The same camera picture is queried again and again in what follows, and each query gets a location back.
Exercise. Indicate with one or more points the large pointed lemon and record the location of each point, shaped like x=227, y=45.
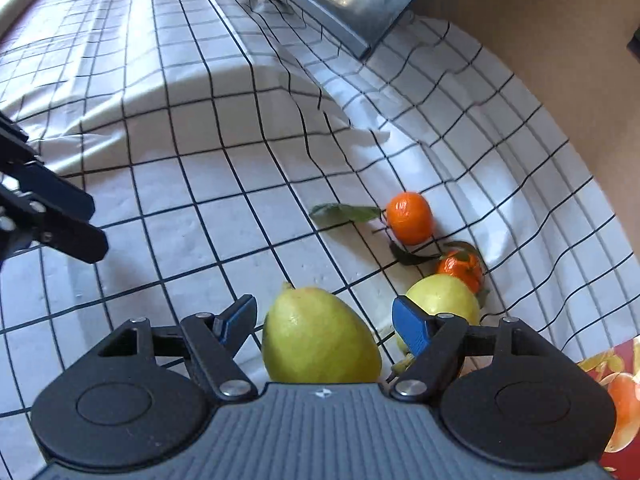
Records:
x=320, y=340

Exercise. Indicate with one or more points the red printed bag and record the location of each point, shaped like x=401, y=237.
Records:
x=620, y=410

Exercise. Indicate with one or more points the white checked blanket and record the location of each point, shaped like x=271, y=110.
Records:
x=200, y=160

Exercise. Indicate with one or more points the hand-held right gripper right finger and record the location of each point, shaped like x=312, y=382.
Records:
x=411, y=329

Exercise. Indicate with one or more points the round lemon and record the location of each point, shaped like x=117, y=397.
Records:
x=447, y=297

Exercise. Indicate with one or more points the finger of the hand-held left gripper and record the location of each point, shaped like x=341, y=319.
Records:
x=60, y=192
x=75, y=240

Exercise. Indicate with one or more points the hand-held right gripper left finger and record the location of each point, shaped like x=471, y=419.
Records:
x=239, y=319

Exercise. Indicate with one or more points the tangerine wrapped in leaves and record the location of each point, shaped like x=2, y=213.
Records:
x=460, y=270

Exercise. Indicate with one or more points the tangerine with long leaf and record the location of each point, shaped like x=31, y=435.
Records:
x=410, y=217

